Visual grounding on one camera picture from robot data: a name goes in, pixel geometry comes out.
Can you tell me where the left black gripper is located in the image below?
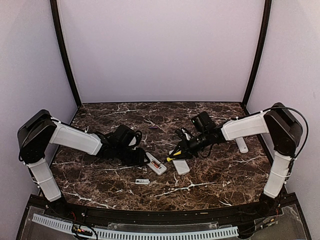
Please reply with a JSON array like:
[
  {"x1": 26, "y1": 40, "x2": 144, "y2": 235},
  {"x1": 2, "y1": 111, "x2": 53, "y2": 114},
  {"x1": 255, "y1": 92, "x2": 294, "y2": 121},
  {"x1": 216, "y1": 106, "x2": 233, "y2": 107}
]
[{"x1": 115, "y1": 144, "x2": 150, "y2": 167}]

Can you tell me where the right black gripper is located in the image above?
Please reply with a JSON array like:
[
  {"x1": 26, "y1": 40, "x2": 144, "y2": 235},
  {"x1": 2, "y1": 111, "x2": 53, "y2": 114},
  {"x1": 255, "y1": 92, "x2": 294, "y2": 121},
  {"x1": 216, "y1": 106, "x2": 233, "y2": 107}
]
[{"x1": 170, "y1": 130, "x2": 210, "y2": 159}]

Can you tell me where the yellow handled screwdriver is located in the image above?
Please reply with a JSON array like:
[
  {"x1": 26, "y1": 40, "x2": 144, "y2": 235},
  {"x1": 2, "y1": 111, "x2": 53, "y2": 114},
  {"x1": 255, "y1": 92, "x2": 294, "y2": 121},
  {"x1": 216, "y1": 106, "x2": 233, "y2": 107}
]
[{"x1": 163, "y1": 150, "x2": 182, "y2": 164}]

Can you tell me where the white remote with display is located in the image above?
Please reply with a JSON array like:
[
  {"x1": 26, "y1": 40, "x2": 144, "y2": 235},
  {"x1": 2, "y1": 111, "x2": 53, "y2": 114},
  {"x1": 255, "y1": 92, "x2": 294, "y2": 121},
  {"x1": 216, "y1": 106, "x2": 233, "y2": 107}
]
[{"x1": 146, "y1": 152, "x2": 167, "y2": 176}]

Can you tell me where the white battery compartment cover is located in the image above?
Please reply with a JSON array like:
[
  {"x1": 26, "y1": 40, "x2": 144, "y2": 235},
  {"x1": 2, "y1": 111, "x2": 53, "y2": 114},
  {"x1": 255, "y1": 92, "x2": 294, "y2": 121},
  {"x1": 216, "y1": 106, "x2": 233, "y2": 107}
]
[{"x1": 135, "y1": 179, "x2": 150, "y2": 185}]

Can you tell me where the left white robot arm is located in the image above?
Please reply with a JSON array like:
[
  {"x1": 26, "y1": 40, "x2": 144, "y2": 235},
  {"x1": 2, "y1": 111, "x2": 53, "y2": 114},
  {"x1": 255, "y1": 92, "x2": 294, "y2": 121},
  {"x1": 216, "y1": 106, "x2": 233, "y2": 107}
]
[{"x1": 17, "y1": 109, "x2": 150, "y2": 218}]

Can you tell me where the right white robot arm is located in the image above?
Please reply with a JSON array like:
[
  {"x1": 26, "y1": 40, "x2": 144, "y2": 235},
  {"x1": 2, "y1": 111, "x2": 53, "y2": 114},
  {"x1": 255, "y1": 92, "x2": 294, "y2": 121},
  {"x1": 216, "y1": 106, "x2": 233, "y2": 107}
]
[{"x1": 166, "y1": 102, "x2": 309, "y2": 217}]

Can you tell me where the white centre remote control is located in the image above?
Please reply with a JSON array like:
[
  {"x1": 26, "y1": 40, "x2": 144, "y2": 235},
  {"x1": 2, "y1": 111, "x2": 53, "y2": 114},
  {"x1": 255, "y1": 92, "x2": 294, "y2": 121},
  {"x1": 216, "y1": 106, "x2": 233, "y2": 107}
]
[{"x1": 172, "y1": 159, "x2": 190, "y2": 176}]

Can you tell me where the white remote control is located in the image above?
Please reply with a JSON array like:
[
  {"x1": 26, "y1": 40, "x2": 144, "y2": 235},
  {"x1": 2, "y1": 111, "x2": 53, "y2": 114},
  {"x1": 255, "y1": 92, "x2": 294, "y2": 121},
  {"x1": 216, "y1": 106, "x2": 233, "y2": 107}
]
[
  {"x1": 172, "y1": 159, "x2": 190, "y2": 176},
  {"x1": 235, "y1": 137, "x2": 249, "y2": 154}
]

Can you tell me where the white right remote control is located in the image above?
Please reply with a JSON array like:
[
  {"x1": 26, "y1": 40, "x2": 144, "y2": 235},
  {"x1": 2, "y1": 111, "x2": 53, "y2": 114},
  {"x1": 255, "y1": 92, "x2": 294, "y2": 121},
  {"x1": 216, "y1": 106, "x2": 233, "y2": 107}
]
[{"x1": 235, "y1": 137, "x2": 249, "y2": 154}]

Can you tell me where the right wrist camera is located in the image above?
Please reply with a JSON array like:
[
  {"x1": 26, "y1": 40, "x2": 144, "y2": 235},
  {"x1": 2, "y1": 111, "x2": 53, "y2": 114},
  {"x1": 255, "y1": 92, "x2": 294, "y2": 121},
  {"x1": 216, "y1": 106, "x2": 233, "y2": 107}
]
[{"x1": 175, "y1": 127, "x2": 194, "y2": 141}]

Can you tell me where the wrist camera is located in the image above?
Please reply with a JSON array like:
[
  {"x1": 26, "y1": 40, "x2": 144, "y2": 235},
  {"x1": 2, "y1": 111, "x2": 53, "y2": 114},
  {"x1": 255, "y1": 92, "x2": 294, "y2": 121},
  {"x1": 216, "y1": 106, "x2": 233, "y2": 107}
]
[
  {"x1": 128, "y1": 130, "x2": 143, "y2": 149},
  {"x1": 175, "y1": 127, "x2": 194, "y2": 141}
]

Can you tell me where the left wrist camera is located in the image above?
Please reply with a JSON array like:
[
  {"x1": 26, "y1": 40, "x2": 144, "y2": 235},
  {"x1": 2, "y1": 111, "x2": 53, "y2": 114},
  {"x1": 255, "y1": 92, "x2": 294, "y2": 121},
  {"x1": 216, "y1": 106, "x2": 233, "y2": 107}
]
[{"x1": 128, "y1": 130, "x2": 143, "y2": 149}]

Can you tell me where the white slotted cable duct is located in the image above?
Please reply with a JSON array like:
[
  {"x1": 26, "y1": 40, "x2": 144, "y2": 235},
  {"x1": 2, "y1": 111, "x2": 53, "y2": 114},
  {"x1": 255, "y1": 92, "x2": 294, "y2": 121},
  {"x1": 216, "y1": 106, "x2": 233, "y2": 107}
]
[{"x1": 32, "y1": 213, "x2": 239, "y2": 240}]

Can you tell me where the black front table rail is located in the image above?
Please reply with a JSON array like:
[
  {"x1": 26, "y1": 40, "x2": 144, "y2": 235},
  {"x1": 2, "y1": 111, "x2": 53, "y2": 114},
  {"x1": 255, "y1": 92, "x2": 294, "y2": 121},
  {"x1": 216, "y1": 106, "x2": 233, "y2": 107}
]
[{"x1": 38, "y1": 199, "x2": 282, "y2": 226}]

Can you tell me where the right black frame post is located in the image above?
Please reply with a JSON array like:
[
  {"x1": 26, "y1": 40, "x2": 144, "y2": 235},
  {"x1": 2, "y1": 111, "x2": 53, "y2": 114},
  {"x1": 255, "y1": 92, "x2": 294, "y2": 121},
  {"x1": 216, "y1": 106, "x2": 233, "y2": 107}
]
[{"x1": 241, "y1": 0, "x2": 272, "y2": 109}]

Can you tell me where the black frame post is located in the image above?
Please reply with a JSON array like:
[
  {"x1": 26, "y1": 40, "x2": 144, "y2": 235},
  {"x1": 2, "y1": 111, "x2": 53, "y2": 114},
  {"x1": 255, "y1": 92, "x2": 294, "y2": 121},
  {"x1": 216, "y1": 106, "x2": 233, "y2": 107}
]
[
  {"x1": 241, "y1": 0, "x2": 272, "y2": 109},
  {"x1": 49, "y1": 0, "x2": 82, "y2": 108}
]

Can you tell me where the left black frame post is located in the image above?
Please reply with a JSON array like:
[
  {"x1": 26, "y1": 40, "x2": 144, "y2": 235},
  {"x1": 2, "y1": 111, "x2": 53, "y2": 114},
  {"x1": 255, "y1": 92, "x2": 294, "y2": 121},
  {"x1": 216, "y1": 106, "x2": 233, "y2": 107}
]
[{"x1": 49, "y1": 0, "x2": 82, "y2": 108}]

